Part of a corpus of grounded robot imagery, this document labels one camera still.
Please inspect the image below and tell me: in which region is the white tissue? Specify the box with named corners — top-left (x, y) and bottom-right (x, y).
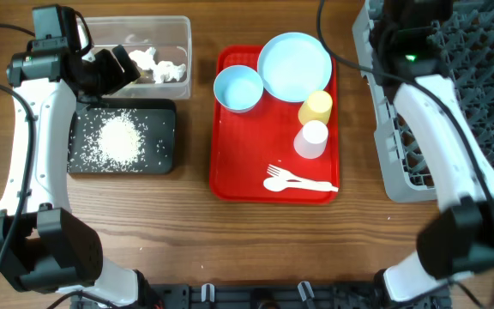
top-left (129, 47), bottom-right (156, 70)

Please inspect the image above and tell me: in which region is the white napkin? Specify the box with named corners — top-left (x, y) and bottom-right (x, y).
top-left (152, 61), bottom-right (186, 84)

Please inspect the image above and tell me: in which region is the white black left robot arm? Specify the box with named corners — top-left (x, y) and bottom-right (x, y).
top-left (0, 4), bottom-right (157, 308)

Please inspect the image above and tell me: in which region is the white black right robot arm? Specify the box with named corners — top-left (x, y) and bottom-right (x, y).
top-left (370, 1), bottom-right (494, 307)

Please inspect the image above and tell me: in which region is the grey dishwasher rack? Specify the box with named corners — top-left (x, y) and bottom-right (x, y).
top-left (363, 1), bottom-right (494, 203)

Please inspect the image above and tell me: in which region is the clear plastic bin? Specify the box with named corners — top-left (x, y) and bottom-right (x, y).
top-left (77, 15), bottom-right (192, 100)

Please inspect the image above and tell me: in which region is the black tray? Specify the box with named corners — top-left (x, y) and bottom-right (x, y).
top-left (66, 98), bottom-right (178, 175)

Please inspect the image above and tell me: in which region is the pile of white rice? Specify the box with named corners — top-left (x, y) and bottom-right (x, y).
top-left (69, 109), bottom-right (166, 173)

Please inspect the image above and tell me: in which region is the light blue bowl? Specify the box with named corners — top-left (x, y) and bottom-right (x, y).
top-left (213, 65), bottom-right (264, 113)

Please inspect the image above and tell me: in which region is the red serving tray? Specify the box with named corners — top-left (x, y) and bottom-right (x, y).
top-left (209, 44), bottom-right (341, 204)

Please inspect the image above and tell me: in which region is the light blue plate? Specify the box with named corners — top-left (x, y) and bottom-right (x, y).
top-left (256, 32), bottom-right (333, 103)

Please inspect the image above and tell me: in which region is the white plastic fork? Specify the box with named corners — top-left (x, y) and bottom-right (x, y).
top-left (267, 164), bottom-right (338, 192)

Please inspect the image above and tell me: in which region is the white plastic spoon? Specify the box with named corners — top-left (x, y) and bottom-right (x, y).
top-left (263, 177), bottom-right (339, 192)

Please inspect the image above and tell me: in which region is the yellow plastic cup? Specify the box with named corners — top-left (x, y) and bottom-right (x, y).
top-left (298, 90), bottom-right (333, 124)

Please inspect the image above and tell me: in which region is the white plastic cup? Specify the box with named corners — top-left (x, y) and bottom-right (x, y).
top-left (293, 120), bottom-right (329, 159)

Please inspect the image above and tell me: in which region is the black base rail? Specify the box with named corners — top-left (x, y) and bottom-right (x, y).
top-left (69, 281), bottom-right (452, 309)

